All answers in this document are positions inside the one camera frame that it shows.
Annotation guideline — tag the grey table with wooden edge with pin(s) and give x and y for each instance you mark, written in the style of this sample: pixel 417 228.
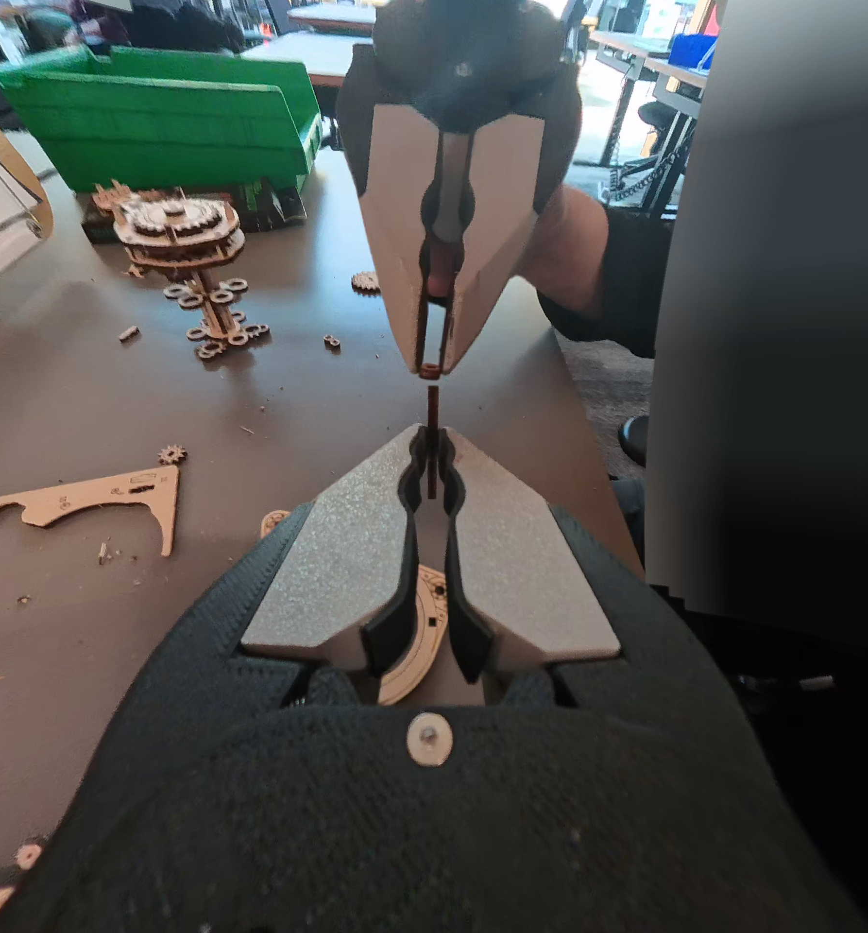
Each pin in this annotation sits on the grey table with wooden edge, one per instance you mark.
pixel 310 55

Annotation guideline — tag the wooden table with metal legs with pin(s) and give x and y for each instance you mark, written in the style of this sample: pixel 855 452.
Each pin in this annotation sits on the wooden table with metal legs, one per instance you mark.
pixel 645 65

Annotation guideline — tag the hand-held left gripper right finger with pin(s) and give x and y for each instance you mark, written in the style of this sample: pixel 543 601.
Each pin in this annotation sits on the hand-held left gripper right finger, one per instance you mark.
pixel 528 576

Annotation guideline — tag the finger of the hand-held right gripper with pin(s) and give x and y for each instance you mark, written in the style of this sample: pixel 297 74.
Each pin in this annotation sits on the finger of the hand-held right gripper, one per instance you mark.
pixel 503 204
pixel 397 211

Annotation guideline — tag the person's right forearm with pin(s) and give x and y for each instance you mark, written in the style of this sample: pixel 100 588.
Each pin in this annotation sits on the person's right forearm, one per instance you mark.
pixel 630 291

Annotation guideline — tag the thin dark wooden rod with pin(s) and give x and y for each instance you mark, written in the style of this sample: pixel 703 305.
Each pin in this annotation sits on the thin dark wooden rod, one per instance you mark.
pixel 432 437

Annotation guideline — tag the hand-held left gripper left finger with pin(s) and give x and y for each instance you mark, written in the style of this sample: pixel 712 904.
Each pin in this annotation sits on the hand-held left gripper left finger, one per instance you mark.
pixel 332 568

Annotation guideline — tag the wooden sheet offcut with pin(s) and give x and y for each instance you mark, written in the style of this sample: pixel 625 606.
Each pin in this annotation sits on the wooden sheet offcut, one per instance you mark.
pixel 77 495

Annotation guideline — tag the medium wooden gear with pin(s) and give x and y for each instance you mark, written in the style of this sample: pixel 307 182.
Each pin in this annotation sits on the medium wooden gear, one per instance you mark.
pixel 364 283

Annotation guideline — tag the wooden gear model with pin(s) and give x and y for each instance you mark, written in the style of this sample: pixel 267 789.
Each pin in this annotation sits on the wooden gear model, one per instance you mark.
pixel 179 233

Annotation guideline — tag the blue storage bin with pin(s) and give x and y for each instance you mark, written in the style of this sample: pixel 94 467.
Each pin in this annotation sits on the blue storage bin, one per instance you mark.
pixel 692 51

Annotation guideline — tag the person's right hand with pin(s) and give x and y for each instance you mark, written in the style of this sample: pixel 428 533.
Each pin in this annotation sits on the person's right hand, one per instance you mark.
pixel 568 255

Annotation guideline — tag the black cardboard box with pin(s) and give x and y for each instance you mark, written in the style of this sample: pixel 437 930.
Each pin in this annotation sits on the black cardboard box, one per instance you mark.
pixel 273 204

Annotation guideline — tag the small wooden gear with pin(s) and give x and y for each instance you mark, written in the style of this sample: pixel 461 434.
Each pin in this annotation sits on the small wooden gear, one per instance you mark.
pixel 173 455

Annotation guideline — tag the green plastic bin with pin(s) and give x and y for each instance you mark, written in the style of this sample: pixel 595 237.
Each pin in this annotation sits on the green plastic bin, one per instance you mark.
pixel 171 124

